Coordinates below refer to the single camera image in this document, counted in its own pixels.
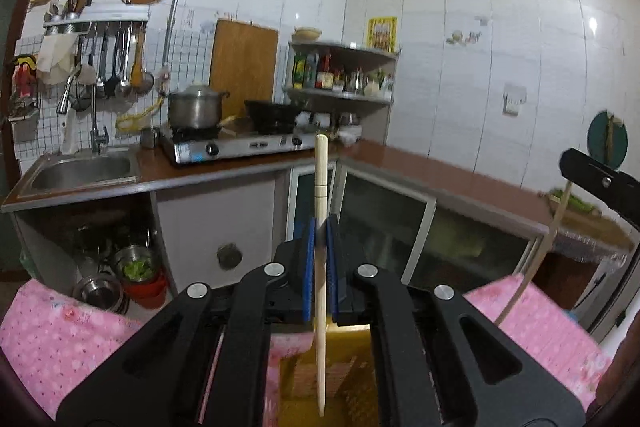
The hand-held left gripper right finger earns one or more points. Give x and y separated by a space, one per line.
332 277

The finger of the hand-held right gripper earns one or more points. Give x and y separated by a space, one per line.
600 179

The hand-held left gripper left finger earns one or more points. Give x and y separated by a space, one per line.
309 277

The yellow utensil holder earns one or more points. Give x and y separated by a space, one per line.
350 349

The wooden chopstick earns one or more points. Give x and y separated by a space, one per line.
321 187
545 242

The row of hanging utensils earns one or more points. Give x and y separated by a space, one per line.
120 67

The green round board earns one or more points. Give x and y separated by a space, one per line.
607 139

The narrow glass cabinet door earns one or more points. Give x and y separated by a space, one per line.
302 202

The white cabinet door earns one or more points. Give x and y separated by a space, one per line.
215 217

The white appliance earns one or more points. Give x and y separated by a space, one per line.
597 292

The kitchen counter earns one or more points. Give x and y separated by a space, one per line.
410 164

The steel gas stove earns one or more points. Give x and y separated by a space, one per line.
235 144

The stack of white bowls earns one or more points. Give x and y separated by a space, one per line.
320 122

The red plastic basin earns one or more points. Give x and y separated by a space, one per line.
147 292

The black wok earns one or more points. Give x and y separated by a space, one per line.
272 112

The steel bowl with greens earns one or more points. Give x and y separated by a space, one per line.
135 267

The grey corner shelf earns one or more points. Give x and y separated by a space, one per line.
340 96

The steel pot with lid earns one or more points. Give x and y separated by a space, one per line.
195 109

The row of condiment bottles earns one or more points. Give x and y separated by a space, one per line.
325 74

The small steel cup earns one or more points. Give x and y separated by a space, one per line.
149 138

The stack of steel bowls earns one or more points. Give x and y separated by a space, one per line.
97 292

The rectangular wooden cutting board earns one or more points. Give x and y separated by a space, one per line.
243 62

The beige bowl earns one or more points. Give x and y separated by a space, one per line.
306 33

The steel sink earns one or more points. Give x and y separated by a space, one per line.
82 169

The steel faucet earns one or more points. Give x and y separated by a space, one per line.
98 132

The pink printed cloth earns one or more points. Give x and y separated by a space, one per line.
50 337

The white dish soap bottle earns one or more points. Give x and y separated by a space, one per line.
71 134

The steel pull-out sprayer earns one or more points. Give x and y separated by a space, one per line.
67 89

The white hanging cloth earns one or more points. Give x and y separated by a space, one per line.
57 57

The steel utensil rack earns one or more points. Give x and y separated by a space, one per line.
95 19

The red and yellow bag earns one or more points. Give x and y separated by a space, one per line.
24 77

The dark glass door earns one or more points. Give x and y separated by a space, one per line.
10 22

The wall stickers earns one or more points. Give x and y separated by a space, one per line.
462 36

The yellow wall poster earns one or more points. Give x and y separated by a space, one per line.
382 34

